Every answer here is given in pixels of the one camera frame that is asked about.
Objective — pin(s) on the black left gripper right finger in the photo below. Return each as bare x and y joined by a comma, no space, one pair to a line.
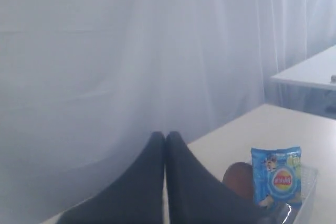
196,196

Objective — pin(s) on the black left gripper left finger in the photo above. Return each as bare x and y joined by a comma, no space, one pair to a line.
135,197

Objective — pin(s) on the white perforated plastic basket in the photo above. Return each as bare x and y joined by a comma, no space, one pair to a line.
309,177

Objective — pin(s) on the brown round plate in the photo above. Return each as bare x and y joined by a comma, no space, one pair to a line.
239,178

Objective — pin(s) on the blue chips bag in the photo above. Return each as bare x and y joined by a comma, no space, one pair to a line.
277,176

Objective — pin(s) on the white background table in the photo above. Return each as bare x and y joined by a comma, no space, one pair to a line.
315,77

